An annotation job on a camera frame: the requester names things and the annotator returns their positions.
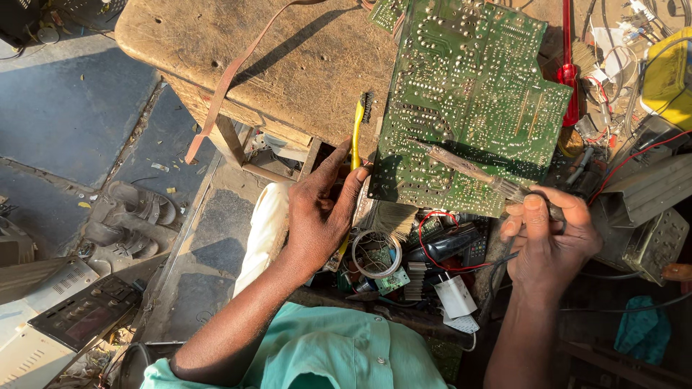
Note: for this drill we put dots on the person's right hand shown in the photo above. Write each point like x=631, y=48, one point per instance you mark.
x=551, y=248

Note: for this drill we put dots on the person's left hand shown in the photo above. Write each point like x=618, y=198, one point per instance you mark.
x=316, y=216

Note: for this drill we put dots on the yellow toothbrush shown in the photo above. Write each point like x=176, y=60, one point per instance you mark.
x=357, y=127

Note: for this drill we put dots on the soldering iron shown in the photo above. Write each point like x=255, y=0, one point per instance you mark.
x=470, y=170

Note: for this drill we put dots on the large green circuit board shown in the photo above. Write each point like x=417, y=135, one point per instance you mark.
x=470, y=102

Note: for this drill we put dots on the white cloth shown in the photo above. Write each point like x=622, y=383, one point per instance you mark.
x=262, y=237

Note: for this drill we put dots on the black remote control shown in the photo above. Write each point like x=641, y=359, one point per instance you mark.
x=478, y=246

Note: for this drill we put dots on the straw bristle brush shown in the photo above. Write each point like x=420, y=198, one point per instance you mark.
x=393, y=219

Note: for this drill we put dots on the small green circuit board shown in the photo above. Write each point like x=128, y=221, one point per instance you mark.
x=393, y=281

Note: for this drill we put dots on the perforated metal box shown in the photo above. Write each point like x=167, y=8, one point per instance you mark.
x=657, y=246

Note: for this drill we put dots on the white plug adapter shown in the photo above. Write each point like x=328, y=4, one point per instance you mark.
x=455, y=296

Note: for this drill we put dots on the grey metal casing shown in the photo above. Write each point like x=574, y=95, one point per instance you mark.
x=649, y=189

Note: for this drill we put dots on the finned metal heat sink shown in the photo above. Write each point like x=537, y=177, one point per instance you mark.
x=415, y=281

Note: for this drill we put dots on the teal cloth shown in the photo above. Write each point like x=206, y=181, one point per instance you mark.
x=643, y=329

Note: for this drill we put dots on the person's teal shirt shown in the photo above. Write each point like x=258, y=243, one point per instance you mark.
x=335, y=351

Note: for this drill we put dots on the worn wooden stool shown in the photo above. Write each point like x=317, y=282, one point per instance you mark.
x=303, y=70

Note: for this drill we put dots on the red screwdriver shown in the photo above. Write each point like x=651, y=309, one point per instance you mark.
x=567, y=81

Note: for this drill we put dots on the brown sandal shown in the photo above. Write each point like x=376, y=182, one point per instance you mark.
x=143, y=202
x=121, y=237

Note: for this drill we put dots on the small bristle paintbrush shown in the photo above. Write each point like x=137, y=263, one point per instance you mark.
x=584, y=57

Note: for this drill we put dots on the yellow meter box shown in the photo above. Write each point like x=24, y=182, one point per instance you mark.
x=667, y=81

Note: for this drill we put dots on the green circuit board piece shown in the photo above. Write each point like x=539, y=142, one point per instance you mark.
x=385, y=13

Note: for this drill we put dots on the black device front panel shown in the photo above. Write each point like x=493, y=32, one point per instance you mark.
x=86, y=313

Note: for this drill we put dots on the white vented metal casing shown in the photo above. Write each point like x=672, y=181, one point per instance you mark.
x=32, y=329

